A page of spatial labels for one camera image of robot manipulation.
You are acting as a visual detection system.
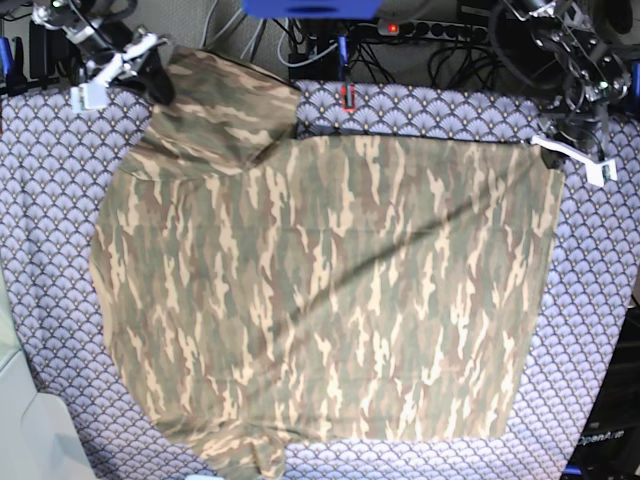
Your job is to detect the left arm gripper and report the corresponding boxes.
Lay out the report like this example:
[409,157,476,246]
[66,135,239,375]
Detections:
[530,107,616,188]

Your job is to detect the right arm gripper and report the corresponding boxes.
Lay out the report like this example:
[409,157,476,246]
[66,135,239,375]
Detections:
[69,29,174,113]

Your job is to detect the camouflage T-shirt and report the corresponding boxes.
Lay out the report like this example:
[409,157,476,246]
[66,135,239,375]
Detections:
[89,48,564,479]

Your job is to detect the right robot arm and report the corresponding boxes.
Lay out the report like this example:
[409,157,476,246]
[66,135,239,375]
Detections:
[32,1,175,112]

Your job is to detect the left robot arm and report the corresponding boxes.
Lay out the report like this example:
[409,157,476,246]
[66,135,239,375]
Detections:
[488,1,633,187]

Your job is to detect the purple fan-pattern tablecloth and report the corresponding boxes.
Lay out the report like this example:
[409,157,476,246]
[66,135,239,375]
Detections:
[1,81,639,479]

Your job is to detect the black power adapter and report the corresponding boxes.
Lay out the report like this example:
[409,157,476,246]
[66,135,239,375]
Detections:
[29,21,55,80]

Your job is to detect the black power strip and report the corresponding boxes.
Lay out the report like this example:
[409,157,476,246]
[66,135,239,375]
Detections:
[374,20,489,44]

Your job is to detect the red and black clamp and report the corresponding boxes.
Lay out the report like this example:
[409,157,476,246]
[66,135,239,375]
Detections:
[340,83,357,113]

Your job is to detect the black OpenArm box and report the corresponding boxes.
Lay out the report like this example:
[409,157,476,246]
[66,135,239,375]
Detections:
[562,300,639,479]

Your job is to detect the white plastic bin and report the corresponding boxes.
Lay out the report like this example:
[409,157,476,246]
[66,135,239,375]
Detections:
[1,287,96,479]

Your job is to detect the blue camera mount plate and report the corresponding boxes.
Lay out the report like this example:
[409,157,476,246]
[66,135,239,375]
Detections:
[242,0,382,19]

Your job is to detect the blue clamp handle left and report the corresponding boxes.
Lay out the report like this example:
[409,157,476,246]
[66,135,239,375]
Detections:
[0,36,14,80]

